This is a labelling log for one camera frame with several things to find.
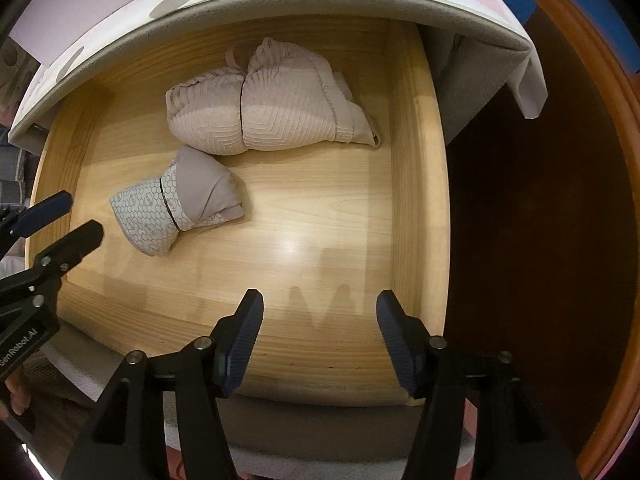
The blue foam mat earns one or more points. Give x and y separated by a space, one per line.
525 10

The grey checked cloth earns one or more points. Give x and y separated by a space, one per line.
12 175

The person's left hand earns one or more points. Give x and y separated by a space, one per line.
17 395

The brown wooden frame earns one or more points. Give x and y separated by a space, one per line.
555 0

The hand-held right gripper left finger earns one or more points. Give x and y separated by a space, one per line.
245 340

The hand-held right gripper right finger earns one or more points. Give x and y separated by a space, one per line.
397 345

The beige lace bra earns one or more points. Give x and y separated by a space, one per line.
280 110

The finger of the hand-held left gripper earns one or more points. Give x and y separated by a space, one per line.
47 210
75 245

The beige honeycomb patterned bra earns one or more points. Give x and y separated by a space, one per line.
145 215

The wooden drawer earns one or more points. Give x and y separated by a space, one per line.
300 210

